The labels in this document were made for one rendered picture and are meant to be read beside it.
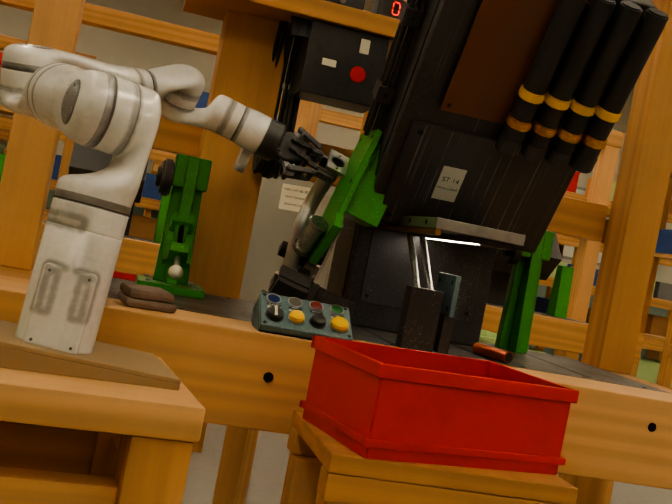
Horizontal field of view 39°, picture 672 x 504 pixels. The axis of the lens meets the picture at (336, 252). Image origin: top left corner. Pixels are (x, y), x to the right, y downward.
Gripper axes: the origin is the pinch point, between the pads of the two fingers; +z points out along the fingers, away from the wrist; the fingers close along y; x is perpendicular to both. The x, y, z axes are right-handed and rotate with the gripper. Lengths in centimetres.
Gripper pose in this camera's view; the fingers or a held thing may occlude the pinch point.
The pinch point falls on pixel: (328, 169)
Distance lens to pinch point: 180.7
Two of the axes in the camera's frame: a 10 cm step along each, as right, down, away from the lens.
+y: 1.6, -6.8, 7.2
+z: 8.7, 4.3, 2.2
